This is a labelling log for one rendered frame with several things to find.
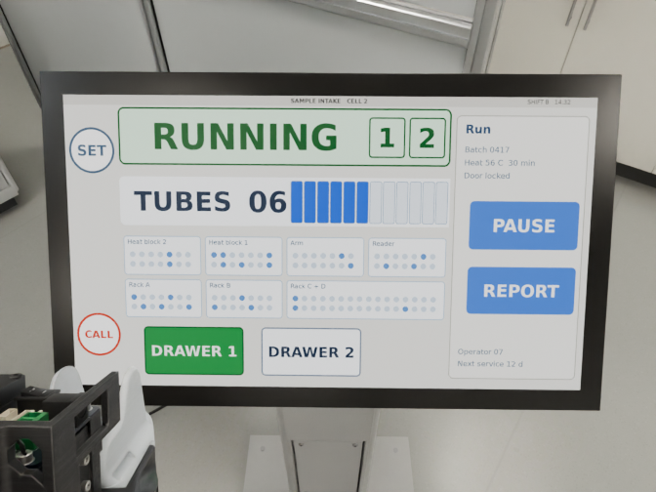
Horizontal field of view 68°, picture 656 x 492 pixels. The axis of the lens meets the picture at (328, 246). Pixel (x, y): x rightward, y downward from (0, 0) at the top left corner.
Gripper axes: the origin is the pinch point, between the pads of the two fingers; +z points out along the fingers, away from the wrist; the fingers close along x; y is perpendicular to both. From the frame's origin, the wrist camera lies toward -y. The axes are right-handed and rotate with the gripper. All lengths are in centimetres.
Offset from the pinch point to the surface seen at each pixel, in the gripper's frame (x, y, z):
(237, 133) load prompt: -4.3, 20.4, 15.1
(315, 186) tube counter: -11.4, 15.7, 15.0
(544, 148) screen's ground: -31.8, 19.2, 15.1
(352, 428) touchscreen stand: -16.3, -20.6, 42.1
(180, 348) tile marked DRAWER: 1.3, 0.6, 15.0
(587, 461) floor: -85, -59, 101
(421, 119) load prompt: -20.7, 21.7, 15.1
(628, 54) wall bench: -129, 71, 170
